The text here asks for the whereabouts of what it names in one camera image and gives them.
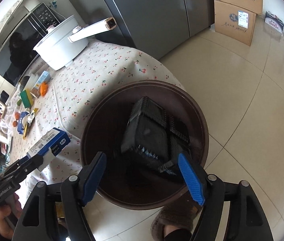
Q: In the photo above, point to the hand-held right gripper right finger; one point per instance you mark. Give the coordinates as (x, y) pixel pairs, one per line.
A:
(192, 178)

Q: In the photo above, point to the brown plastic trash bin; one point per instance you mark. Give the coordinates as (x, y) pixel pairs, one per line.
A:
(101, 130)

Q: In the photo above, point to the person's black sock foot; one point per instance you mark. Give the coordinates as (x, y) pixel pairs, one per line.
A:
(177, 236)

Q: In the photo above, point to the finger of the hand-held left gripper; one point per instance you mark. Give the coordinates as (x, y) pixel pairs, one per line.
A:
(19, 175)
(26, 162)

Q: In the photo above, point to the stacked white bowls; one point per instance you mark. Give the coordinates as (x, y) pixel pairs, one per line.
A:
(34, 79)

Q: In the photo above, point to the green yellow sponge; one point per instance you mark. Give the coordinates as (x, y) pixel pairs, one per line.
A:
(26, 99)

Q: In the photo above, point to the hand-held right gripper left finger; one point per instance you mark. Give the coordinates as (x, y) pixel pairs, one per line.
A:
(93, 178)

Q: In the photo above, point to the black plastic tray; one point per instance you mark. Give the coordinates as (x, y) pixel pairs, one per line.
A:
(147, 130)

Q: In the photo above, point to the small green fruit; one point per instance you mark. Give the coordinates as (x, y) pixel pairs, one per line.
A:
(19, 102)

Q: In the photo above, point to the small purple printed box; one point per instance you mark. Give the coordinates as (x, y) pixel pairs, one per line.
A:
(274, 23)

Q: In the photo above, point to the orange peel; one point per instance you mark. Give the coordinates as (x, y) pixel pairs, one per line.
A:
(44, 89)

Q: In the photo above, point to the grey refrigerator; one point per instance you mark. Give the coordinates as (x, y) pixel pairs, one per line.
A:
(144, 17)

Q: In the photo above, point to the brown fuzzy slipper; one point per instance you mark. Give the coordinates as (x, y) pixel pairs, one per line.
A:
(174, 218)

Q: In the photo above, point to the orange tangerine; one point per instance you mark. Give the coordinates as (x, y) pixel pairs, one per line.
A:
(17, 115)
(14, 123)

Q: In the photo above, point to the blue white barcode box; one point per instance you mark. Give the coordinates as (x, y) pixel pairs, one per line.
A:
(56, 140)

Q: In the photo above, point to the black microwave oven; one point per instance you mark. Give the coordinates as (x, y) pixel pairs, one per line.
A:
(19, 50)

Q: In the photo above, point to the cherry print tablecloth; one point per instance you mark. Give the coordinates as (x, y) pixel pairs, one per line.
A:
(94, 75)

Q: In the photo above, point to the white electric pot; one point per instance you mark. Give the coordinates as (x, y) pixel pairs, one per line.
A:
(56, 47)

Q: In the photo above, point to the cardboard box with label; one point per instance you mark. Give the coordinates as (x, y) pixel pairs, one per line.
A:
(229, 30)

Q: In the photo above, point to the light blue carton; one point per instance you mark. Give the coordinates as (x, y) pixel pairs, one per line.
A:
(44, 76)

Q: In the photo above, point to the person's left hand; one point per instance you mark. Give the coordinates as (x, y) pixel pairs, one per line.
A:
(2, 221)

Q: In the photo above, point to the green pumpkin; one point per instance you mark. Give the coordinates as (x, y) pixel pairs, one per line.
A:
(25, 79)

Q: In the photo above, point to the yellow wrapper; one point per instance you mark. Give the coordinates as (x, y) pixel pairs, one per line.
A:
(30, 119)

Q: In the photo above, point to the white appliance under floral cloth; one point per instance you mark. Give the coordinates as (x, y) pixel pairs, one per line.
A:
(4, 22)

